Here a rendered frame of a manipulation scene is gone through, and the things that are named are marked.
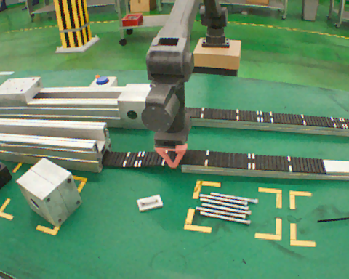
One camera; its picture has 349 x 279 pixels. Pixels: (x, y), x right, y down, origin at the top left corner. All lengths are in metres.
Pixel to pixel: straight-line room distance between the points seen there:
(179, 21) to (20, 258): 0.60
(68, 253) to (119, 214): 0.14
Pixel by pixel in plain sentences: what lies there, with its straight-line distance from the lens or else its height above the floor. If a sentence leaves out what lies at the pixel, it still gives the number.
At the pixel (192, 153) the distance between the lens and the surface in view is 0.71.
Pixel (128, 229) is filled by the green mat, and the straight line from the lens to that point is 0.62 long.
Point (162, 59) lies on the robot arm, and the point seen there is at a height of 1.07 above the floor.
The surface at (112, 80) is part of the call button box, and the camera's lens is 1.03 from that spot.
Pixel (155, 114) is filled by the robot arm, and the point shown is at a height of 0.99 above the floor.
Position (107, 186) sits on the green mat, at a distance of 0.71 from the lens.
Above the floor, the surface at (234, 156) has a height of 0.81.
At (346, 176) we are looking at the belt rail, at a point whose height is 0.79.
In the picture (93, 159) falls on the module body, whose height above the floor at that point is 0.83.
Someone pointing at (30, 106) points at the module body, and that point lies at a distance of 1.00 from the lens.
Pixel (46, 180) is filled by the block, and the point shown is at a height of 0.87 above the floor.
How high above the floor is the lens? 1.28
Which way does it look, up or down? 38 degrees down
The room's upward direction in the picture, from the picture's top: 4 degrees counter-clockwise
